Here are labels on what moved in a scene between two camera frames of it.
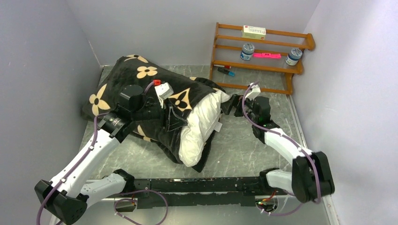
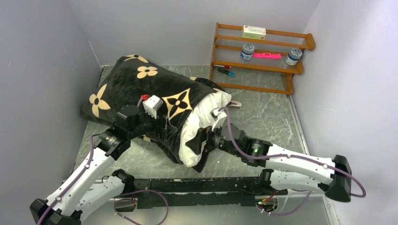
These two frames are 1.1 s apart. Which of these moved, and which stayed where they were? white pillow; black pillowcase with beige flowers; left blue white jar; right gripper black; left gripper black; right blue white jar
Moved: left gripper black; right gripper black
Stayed: white pillow; right blue white jar; left blue white jar; black pillowcase with beige flowers
